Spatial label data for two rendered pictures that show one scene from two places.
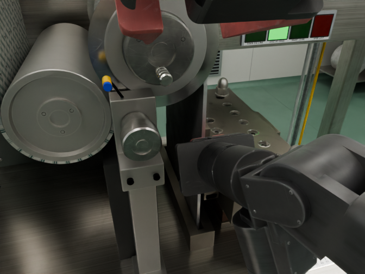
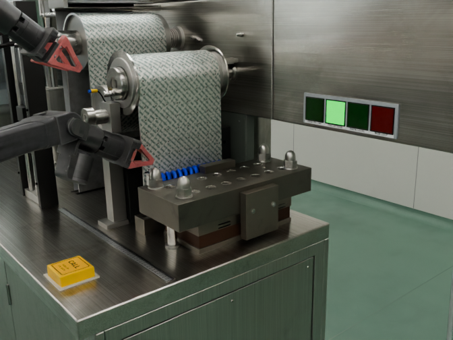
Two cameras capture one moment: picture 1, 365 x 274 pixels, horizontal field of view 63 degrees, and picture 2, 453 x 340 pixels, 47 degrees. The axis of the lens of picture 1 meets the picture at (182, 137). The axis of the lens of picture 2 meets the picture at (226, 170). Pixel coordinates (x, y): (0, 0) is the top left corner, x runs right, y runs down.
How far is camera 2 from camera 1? 117 cm
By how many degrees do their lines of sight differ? 62
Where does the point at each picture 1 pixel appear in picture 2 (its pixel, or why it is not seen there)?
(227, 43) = (294, 117)
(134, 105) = (104, 105)
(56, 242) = not seen: hidden behind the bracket
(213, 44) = (136, 86)
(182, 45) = (118, 81)
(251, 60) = not seen: outside the picture
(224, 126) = (225, 175)
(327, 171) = (49, 112)
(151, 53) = (113, 83)
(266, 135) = (226, 187)
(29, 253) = not seen: hidden behind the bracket
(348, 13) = (418, 111)
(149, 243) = (108, 194)
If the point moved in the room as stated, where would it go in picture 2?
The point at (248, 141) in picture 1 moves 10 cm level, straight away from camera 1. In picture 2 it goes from (131, 142) to (176, 139)
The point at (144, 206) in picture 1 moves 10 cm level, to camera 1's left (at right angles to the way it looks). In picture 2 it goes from (105, 164) to (98, 156)
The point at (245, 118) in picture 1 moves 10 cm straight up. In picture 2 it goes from (249, 179) to (249, 136)
